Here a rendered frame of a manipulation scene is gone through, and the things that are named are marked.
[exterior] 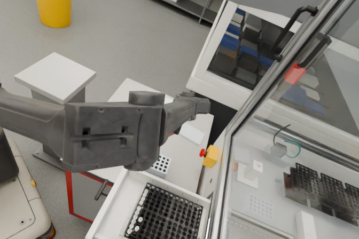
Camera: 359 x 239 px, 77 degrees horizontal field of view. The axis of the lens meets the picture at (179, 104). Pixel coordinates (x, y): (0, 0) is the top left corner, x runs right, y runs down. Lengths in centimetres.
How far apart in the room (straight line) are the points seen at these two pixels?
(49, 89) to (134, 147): 104
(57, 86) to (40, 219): 69
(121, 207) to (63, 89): 70
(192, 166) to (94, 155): 87
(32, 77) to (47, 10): 184
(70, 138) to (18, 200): 127
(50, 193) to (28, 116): 149
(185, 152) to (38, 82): 82
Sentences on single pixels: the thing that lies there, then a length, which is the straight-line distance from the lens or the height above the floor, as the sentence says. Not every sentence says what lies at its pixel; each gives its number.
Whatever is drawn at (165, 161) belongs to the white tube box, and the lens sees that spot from 104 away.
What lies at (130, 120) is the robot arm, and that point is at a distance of 28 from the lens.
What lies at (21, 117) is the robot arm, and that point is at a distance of 37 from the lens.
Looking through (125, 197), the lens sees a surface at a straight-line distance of 90.
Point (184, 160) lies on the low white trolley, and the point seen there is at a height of 76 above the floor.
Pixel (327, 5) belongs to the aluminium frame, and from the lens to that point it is 74.
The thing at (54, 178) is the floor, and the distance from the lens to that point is 187.
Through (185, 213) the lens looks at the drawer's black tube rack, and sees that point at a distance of 86.
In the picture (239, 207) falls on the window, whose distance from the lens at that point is 69.
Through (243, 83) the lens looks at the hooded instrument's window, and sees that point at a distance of 134.
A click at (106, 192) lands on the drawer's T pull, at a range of 82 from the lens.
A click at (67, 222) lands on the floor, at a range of 175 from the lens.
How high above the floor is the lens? 167
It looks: 43 degrees down
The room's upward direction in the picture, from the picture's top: 24 degrees clockwise
